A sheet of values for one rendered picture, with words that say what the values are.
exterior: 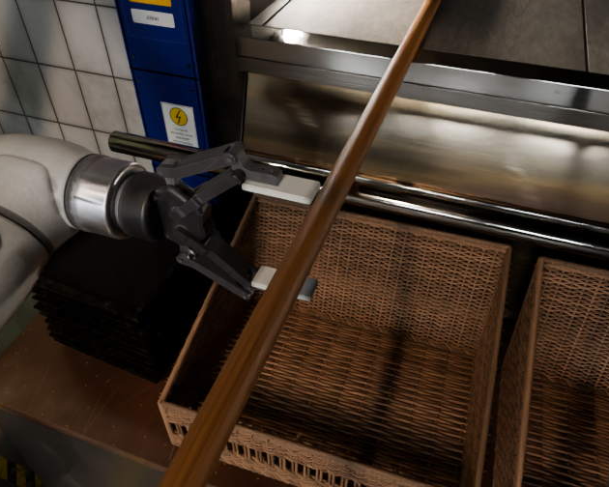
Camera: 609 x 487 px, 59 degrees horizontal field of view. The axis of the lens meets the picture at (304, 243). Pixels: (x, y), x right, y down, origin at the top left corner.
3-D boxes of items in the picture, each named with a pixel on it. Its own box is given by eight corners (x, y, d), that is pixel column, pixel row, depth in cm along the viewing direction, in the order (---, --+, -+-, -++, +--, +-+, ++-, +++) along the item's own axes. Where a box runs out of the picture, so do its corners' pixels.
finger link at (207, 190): (193, 202, 60) (185, 193, 60) (258, 160, 53) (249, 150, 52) (176, 223, 57) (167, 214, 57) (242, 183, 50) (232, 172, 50)
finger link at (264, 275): (250, 282, 60) (251, 286, 61) (309, 298, 58) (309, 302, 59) (261, 264, 62) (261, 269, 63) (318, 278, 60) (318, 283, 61)
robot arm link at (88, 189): (124, 200, 68) (164, 210, 67) (78, 246, 62) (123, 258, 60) (105, 138, 62) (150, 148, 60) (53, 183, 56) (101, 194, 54)
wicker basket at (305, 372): (259, 274, 137) (252, 187, 118) (485, 329, 124) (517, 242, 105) (165, 446, 103) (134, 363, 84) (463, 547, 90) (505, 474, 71)
